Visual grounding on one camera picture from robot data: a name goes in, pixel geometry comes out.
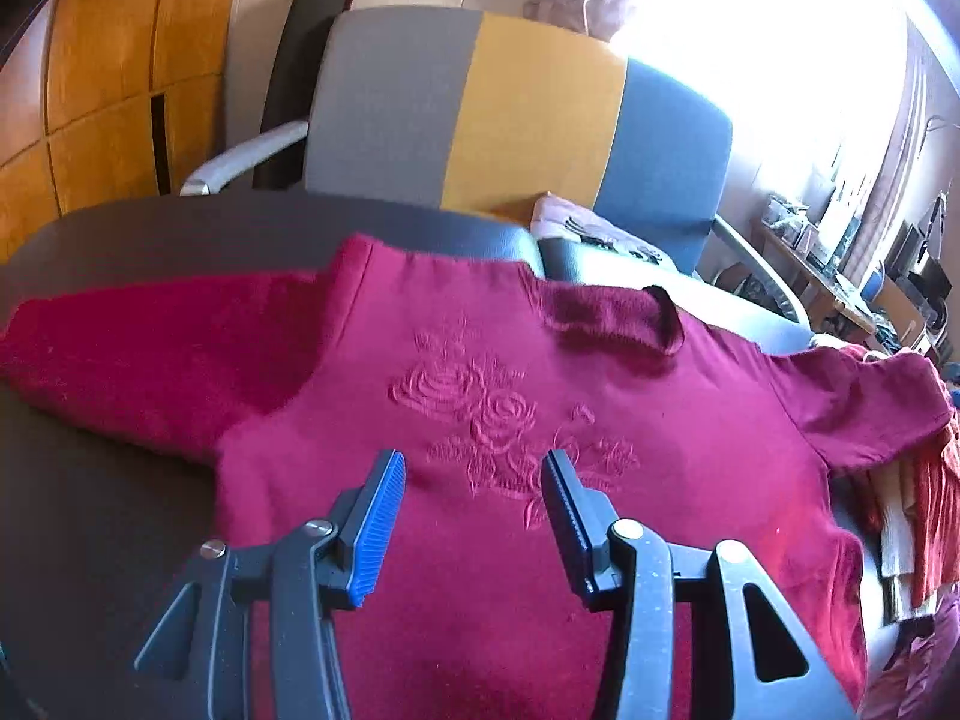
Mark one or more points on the dark red embroidered sweater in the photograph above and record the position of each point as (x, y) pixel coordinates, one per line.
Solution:
(480, 360)

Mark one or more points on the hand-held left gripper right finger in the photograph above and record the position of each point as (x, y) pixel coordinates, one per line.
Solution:
(564, 514)

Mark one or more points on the black rolled mat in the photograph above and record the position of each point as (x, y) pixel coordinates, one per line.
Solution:
(300, 52)

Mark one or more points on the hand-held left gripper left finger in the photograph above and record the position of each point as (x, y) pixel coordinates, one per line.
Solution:
(377, 529)

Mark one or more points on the pink crumpled cloth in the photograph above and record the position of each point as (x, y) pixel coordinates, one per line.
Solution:
(922, 660)

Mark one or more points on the grey yellow blue armchair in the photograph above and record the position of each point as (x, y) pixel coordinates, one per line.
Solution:
(390, 105)

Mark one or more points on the pile of red and cream clothes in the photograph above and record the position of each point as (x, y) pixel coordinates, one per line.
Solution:
(937, 495)

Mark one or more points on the blue container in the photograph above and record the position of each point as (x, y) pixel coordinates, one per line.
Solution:
(874, 281)

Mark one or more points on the orange wooden wardrobe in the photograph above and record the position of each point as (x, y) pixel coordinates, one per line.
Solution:
(97, 52)

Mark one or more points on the bright window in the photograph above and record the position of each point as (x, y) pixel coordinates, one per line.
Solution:
(750, 30)

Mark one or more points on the beige garment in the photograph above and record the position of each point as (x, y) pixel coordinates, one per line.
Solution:
(896, 540)

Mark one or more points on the cluttered wooden desk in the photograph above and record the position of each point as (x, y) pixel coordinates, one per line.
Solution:
(825, 277)

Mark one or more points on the pink printed cloth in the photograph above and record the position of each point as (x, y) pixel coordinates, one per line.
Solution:
(570, 223)

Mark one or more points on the striped side curtain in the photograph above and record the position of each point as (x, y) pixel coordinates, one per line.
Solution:
(919, 90)

